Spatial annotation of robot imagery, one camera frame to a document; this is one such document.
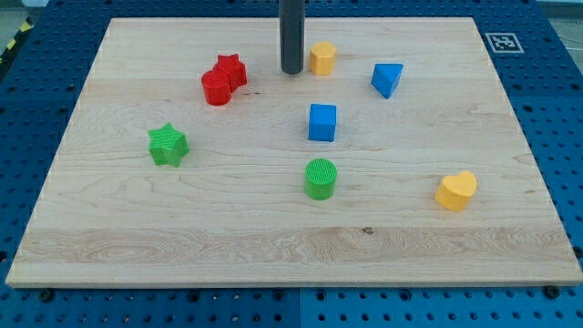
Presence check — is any yellow hexagon block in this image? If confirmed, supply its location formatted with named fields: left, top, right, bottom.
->
left=310, top=41, right=337, bottom=76

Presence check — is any blue triangle block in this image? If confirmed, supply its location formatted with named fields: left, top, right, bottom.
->
left=371, top=63, right=404, bottom=99

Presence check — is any green cylinder block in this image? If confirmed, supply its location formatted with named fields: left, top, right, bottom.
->
left=304, top=159, right=337, bottom=200

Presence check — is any blue cube block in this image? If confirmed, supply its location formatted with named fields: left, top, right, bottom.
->
left=308, top=104, right=337, bottom=142

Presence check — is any wooden board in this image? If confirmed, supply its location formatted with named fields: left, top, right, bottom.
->
left=6, top=17, right=582, bottom=288

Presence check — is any red star block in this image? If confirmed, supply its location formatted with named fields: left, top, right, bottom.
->
left=213, top=54, right=248, bottom=92

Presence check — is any red cylinder block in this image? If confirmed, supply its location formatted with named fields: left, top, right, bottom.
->
left=201, top=70, right=231, bottom=106

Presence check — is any green star block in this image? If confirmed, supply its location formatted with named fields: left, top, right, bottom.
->
left=148, top=123, right=189, bottom=167

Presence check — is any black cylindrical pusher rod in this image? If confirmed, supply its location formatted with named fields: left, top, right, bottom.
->
left=279, top=0, right=305, bottom=75

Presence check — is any yellow heart block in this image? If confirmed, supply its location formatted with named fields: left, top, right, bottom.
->
left=435, top=171, right=477, bottom=211

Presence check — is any white fiducial marker tag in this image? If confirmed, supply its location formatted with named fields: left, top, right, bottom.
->
left=485, top=32, right=524, bottom=54

